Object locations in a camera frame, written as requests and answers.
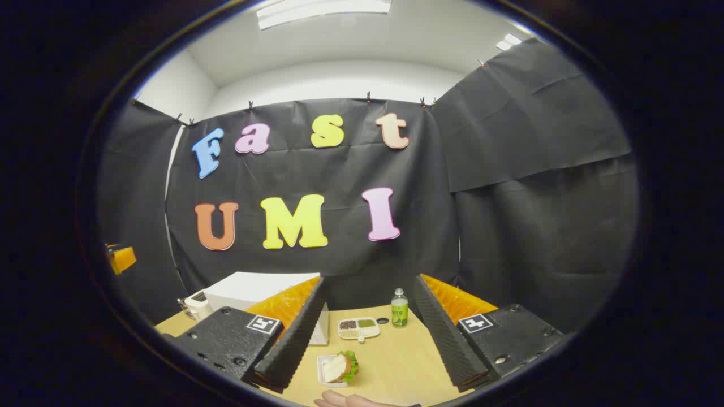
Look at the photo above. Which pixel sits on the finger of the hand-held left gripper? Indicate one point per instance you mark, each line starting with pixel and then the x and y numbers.
pixel 121 259

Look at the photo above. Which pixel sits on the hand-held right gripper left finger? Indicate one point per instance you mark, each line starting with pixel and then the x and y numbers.
pixel 294 339

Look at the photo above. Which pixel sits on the white microwave oven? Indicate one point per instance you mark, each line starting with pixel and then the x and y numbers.
pixel 254 288

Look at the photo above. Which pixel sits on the long ceiling light panel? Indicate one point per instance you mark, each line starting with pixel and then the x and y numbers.
pixel 322 10

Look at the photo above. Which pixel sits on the small white rectangular tray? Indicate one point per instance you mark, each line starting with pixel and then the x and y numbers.
pixel 321 373

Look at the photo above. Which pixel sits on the white divided grain dish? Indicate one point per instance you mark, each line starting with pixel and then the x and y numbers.
pixel 358 329

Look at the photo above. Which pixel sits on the small ceiling light panel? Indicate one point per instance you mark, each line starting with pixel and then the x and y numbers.
pixel 509 41

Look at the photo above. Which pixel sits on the white toaster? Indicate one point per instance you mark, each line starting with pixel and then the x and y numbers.
pixel 199 308

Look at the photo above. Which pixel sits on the green drink bottle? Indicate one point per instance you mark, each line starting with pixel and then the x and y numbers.
pixel 399 314

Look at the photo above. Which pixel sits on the black backdrop cloth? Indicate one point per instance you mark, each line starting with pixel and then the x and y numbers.
pixel 509 226

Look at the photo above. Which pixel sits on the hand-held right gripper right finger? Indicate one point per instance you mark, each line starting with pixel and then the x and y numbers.
pixel 441 339

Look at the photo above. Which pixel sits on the lettuce sandwich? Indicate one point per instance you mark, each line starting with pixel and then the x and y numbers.
pixel 337 366

